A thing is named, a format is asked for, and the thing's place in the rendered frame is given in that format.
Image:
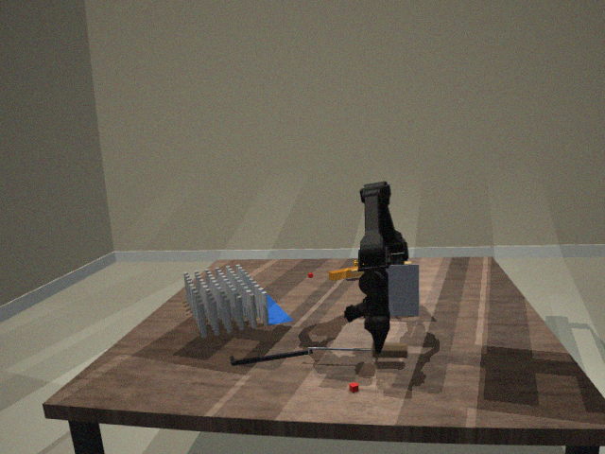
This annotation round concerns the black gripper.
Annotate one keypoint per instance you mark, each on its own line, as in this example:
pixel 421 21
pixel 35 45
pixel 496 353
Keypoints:
pixel 378 320

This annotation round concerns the screwdriver with brown handle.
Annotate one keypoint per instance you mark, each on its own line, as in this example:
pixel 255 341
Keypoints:
pixel 389 350

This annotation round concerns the blue flat strip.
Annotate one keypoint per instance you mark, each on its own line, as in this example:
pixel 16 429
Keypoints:
pixel 275 314

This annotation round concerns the black l-shaped hook rod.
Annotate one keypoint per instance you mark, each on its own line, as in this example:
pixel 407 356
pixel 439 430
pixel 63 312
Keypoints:
pixel 266 358

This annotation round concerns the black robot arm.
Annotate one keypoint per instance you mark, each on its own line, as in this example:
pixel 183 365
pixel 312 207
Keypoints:
pixel 377 246

